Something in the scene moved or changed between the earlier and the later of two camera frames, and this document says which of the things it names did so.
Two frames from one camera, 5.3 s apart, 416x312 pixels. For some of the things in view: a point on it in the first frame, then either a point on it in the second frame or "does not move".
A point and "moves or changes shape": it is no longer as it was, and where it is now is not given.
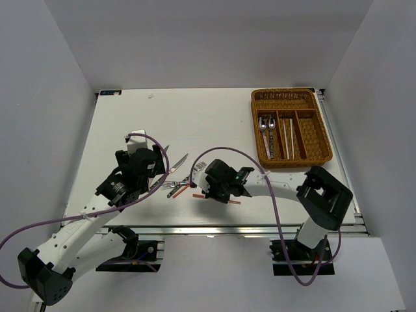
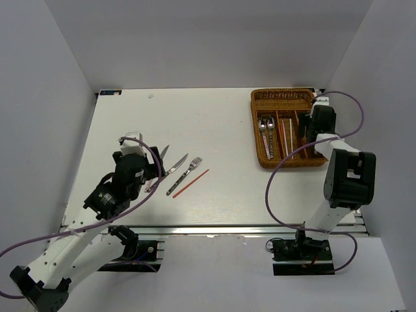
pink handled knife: (150, 179) does not move
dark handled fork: (199, 168) moves or changes shape
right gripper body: (218, 191) -> (332, 121)
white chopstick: (292, 138) does not move
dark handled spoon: (272, 125) does not move
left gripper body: (158, 168) does not move
